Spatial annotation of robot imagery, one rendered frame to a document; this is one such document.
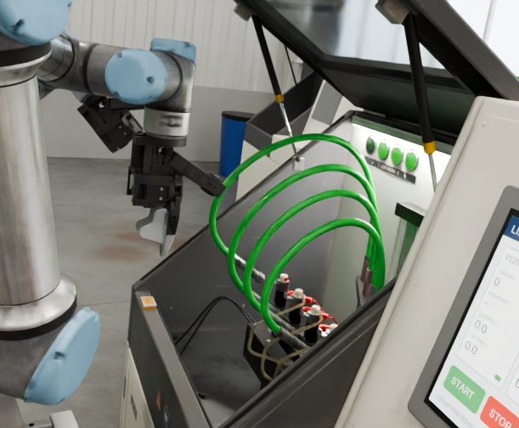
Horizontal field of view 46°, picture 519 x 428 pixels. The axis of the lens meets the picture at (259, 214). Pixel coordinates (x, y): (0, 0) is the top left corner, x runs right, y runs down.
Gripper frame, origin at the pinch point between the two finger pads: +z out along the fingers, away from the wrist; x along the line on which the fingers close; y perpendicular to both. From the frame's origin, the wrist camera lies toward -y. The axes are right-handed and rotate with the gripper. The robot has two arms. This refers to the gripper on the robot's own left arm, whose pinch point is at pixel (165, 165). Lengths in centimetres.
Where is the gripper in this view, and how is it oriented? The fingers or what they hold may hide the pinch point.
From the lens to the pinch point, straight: 131.4
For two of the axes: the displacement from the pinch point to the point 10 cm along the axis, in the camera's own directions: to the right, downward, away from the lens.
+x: 1.7, 0.6, -9.8
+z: 6.1, 7.8, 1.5
